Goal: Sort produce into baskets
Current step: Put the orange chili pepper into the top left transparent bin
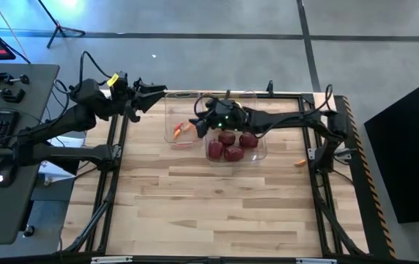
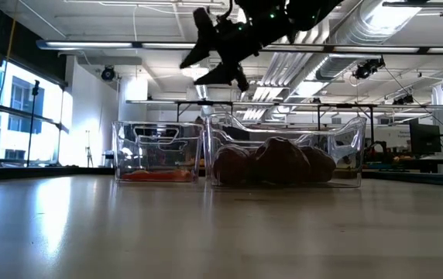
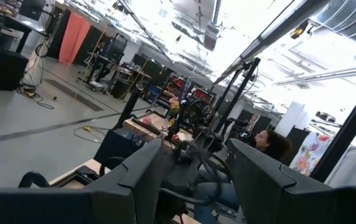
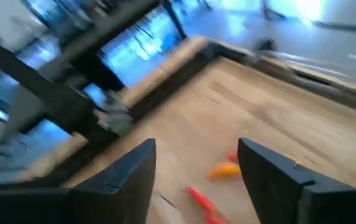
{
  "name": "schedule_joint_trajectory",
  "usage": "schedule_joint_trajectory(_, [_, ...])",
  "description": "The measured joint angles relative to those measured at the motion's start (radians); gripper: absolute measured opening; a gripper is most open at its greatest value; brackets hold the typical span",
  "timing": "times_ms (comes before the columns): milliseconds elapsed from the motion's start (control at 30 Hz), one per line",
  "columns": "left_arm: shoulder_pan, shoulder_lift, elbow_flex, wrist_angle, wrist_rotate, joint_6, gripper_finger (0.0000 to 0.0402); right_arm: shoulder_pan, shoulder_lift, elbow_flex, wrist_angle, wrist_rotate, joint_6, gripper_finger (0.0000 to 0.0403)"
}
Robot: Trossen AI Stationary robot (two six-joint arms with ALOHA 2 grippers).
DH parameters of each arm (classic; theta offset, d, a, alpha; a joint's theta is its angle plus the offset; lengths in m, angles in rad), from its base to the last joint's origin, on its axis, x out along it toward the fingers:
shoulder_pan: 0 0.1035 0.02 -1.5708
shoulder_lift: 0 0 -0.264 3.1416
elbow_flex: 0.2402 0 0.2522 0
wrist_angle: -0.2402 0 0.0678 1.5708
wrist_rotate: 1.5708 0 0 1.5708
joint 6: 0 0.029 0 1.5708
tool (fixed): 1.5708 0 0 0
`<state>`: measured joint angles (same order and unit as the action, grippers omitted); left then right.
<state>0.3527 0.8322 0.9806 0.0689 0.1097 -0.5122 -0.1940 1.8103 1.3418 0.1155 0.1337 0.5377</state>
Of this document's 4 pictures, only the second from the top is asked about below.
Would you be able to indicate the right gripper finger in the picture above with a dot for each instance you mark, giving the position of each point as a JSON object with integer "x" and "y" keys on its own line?
{"x": 223, "y": 75}
{"x": 205, "y": 38}

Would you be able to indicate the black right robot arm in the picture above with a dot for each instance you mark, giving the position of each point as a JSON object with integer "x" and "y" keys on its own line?
{"x": 306, "y": 13}

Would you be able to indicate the narrow clear plastic bin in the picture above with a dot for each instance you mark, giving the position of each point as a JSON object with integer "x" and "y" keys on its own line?
{"x": 155, "y": 155}

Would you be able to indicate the wide clear plastic bin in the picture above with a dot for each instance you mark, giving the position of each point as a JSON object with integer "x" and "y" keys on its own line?
{"x": 345, "y": 155}

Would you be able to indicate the small distant tripod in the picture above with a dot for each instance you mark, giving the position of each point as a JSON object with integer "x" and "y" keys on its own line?
{"x": 89, "y": 155}

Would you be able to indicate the black tripod stand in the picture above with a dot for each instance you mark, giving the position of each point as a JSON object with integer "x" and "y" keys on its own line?
{"x": 35, "y": 88}

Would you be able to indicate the black computer monitor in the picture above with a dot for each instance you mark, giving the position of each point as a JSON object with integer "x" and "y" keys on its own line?
{"x": 424, "y": 139}

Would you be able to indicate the distant dark desk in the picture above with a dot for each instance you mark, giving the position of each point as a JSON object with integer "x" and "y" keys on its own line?
{"x": 419, "y": 164}

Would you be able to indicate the ceiling mounted black camera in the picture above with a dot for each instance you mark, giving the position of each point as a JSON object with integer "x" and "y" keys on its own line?
{"x": 108, "y": 73}
{"x": 366, "y": 69}

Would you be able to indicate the silver ventilation duct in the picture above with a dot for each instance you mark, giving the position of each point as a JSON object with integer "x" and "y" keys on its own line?
{"x": 361, "y": 35}

